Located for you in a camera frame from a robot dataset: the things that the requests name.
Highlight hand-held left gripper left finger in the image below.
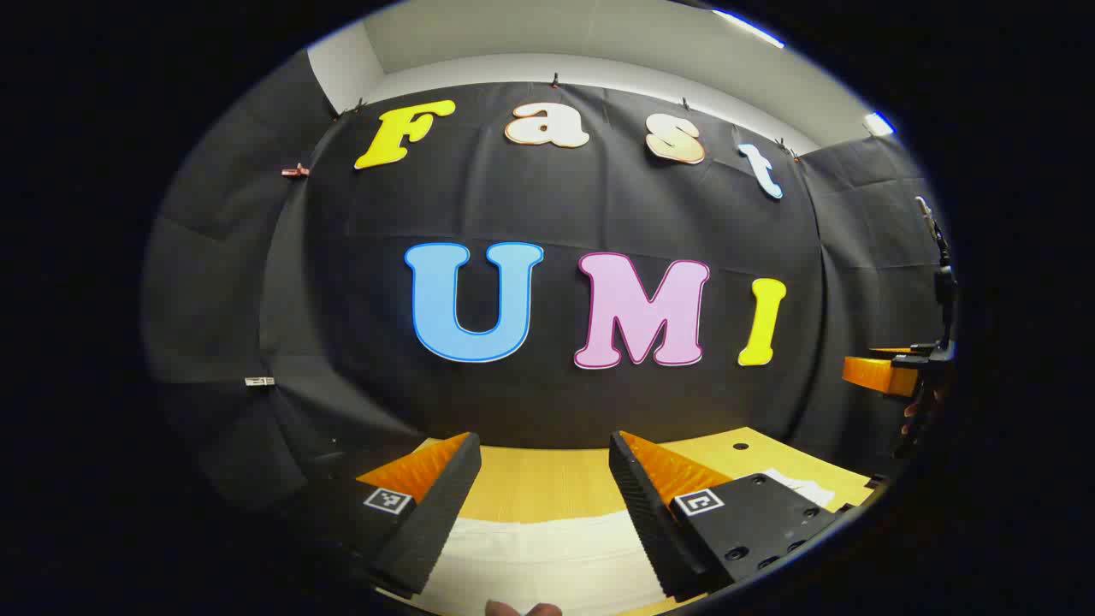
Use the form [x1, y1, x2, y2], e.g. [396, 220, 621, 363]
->
[295, 432, 482, 598]

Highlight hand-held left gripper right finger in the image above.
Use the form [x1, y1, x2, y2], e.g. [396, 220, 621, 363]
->
[608, 430, 841, 603]

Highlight white jeans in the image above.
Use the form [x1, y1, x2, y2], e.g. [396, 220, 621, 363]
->
[411, 469, 838, 616]

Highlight black backdrop cloth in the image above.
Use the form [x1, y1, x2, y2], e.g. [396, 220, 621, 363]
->
[141, 51, 955, 514]

